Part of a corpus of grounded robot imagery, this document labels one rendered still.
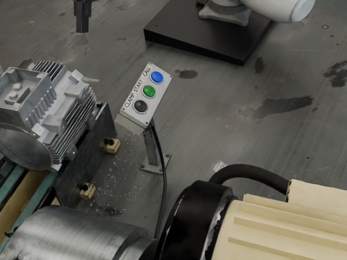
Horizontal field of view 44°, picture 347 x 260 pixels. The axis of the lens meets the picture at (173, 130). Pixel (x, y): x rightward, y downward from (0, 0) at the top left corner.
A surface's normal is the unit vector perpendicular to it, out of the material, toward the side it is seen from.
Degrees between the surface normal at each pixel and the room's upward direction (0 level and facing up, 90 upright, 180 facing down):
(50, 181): 0
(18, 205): 90
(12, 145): 54
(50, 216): 32
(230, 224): 14
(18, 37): 0
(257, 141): 0
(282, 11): 90
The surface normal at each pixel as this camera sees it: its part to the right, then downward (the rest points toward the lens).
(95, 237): 0.02, -0.88
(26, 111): 0.94, 0.18
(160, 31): -0.06, -0.63
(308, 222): -0.33, 0.28
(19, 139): 0.66, -0.29
